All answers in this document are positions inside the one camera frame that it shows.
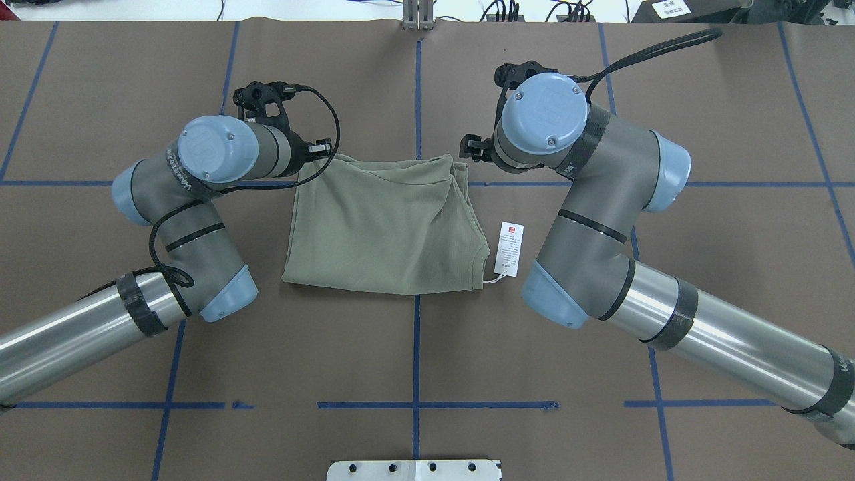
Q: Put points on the white shirt price tag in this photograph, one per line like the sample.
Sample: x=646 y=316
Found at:
x=508 y=252

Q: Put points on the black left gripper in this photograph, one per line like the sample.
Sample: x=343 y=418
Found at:
x=302 y=146

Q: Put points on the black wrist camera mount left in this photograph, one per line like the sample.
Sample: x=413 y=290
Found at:
x=263 y=103

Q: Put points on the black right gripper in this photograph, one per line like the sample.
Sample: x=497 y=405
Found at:
x=475 y=147

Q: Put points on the aluminium frame post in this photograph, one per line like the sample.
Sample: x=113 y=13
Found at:
x=418 y=15

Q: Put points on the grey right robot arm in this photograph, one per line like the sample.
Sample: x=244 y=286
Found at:
x=586 y=268

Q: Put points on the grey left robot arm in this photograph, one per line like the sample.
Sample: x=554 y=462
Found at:
x=195 y=267

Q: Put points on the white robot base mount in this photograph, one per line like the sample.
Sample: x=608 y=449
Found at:
x=437 y=469

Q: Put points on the olive green long-sleeve shirt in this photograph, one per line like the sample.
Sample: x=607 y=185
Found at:
x=406 y=228

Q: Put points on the black box with white label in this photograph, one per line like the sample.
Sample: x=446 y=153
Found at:
x=714 y=12

